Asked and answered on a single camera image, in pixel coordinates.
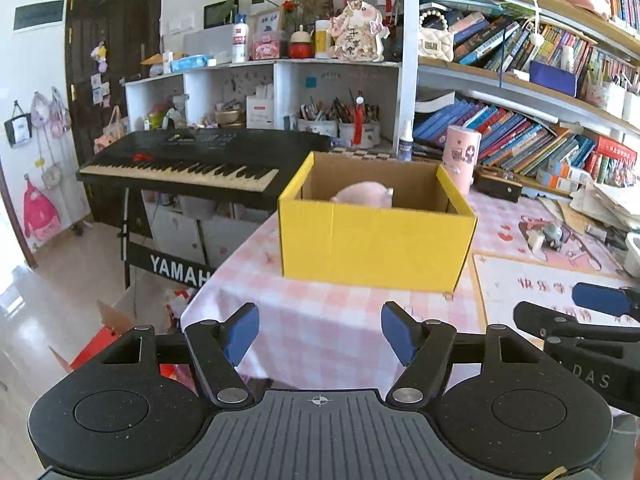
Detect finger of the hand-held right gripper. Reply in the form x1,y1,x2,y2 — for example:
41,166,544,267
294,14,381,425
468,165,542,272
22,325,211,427
513,301,640,342
572,282,640,322

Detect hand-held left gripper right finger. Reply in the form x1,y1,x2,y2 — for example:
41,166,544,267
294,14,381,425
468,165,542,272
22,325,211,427
380,301,544,407

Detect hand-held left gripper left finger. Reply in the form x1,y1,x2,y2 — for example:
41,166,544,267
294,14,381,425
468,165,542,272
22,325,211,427
100,302,261,409

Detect yellow cardboard box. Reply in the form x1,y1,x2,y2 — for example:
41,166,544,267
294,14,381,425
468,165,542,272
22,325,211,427
278,151,479,294

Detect pink plush toy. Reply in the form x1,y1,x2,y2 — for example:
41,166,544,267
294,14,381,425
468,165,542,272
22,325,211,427
330,182,395,209

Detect white plastic container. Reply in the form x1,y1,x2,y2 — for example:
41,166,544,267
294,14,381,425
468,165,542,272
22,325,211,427
624,232,640,279

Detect printed desk mat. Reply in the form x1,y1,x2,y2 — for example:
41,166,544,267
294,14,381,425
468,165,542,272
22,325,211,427
472,254,640,332

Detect pink checked tablecloth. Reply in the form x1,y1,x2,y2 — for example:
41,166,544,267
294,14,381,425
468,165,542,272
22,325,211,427
180,187,640,397

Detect small grey toy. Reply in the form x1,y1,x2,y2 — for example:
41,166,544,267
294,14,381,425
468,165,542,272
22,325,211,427
527,223,564,252

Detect stack of papers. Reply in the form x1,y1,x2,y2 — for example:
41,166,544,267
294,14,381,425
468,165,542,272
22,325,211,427
570,182,640,234

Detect black keyboard stand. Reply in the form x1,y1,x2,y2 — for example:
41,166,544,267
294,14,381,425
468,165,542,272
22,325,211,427
120,187,216,289

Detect open cardboard box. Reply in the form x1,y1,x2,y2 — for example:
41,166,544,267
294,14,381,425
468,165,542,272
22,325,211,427
48,300,199,392

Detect dark wooden case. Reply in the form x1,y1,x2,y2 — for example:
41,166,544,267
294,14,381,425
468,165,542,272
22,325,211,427
472,165,524,204

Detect pink cylinder container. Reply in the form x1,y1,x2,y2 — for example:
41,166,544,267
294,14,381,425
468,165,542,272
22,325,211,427
442,126,482,196

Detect wooden chessboard box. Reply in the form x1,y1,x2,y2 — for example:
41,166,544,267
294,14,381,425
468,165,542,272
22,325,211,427
330,146,401,159

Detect small white spray bottle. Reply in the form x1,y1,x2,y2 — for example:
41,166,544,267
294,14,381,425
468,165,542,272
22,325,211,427
398,121,416,163

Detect black electronic keyboard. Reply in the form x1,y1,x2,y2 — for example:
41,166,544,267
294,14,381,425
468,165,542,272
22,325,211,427
77,127,332,212

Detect slanted row of books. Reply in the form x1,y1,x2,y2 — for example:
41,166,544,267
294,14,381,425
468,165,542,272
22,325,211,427
414,100,640,197

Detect white pen holder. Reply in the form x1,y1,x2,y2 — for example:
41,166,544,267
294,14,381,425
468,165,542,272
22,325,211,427
338,120,381,150
297,117,340,137

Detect red tassel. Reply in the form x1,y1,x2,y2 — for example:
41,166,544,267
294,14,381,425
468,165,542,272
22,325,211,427
352,92,365,147

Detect white box red mark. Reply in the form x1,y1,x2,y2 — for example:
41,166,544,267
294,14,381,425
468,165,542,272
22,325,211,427
246,96,275,130

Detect navy storage box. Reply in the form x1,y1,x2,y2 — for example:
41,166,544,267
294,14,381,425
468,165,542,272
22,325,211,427
529,60,579,97

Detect pink backpack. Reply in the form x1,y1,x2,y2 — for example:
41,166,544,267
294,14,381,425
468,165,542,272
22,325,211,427
22,174,62,241

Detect white cubby shelf unit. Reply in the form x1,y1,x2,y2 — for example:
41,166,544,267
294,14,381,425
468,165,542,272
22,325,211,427
125,57,406,153

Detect blue wipes pack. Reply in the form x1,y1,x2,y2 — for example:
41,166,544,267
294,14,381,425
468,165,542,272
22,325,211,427
170,54,217,74

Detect row of colourful books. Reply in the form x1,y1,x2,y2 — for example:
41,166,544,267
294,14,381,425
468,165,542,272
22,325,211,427
450,10,640,97

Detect pink hanging bags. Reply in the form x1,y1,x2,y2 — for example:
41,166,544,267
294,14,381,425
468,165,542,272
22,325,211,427
30,87,71,139

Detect white bottle red label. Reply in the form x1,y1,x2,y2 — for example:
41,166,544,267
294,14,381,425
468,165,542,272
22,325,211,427
231,14,250,64

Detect red apple jar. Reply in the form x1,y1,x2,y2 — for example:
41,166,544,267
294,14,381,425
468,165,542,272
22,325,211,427
288,25,315,60

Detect white quilted handbag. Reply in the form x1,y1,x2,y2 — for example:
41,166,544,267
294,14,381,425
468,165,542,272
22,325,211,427
419,2,455,64

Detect white jar yellow label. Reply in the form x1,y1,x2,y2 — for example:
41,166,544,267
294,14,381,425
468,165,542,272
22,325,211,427
314,20,332,60

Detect pink hanging ornament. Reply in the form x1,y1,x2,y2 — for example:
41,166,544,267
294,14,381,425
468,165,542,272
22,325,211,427
327,1,390,64

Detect black tote bag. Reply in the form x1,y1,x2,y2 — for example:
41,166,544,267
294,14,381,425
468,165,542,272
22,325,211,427
4,101,34,149

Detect dark brown door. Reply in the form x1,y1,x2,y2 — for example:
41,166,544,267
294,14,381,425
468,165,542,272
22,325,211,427
65,0,166,238

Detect white wall bookshelf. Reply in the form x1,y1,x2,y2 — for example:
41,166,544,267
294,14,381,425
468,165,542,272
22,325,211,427
402,0,640,201

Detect black picture frame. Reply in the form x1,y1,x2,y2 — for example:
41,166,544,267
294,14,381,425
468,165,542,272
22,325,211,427
203,2,236,30

